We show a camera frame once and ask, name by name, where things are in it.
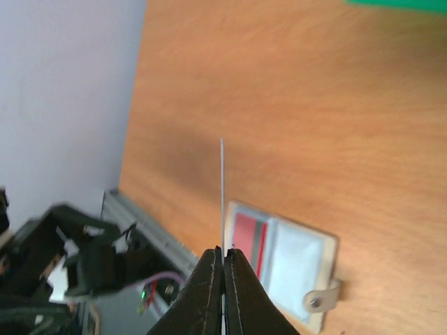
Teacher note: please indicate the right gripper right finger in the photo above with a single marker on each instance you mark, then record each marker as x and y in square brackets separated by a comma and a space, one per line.
[249, 310]

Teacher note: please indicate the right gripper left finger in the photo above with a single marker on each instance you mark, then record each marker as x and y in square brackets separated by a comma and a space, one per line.
[197, 309]

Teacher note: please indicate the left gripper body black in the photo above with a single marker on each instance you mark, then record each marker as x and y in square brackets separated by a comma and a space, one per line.
[96, 269]

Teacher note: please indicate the white card holder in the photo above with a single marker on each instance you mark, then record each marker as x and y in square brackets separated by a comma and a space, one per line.
[298, 266]

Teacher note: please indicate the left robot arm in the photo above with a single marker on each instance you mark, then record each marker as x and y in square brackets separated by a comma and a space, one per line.
[34, 314]

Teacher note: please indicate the red card in holder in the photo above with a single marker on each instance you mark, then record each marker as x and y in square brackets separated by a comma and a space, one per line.
[249, 235]

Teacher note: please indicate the green bin left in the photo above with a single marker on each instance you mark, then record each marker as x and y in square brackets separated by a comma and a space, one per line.
[434, 6]

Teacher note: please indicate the aluminium front rail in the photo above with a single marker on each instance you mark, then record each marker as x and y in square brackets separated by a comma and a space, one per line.
[120, 313]

